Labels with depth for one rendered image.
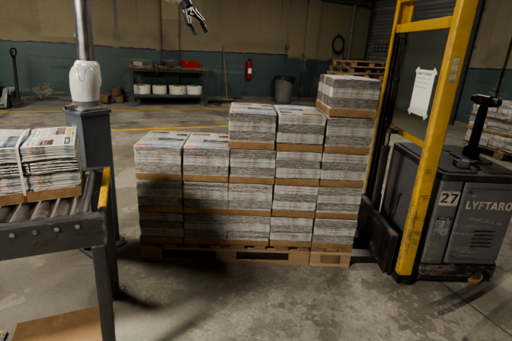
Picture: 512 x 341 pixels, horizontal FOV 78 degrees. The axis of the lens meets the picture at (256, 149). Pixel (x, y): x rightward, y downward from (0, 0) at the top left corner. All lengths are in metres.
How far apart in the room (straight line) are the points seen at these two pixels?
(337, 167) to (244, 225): 0.72
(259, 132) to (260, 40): 7.38
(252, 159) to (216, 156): 0.22
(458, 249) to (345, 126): 1.09
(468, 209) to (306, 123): 1.13
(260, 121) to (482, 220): 1.51
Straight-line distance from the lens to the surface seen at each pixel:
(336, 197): 2.14
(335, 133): 1.99
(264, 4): 9.29
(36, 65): 8.71
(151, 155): 2.03
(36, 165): 1.46
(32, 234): 1.37
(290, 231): 2.20
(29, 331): 2.16
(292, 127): 1.93
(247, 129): 1.91
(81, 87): 2.19
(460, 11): 1.98
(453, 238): 2.44
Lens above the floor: 1.42
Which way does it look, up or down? 18 degrees down
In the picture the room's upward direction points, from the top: 4 degrees clockwise
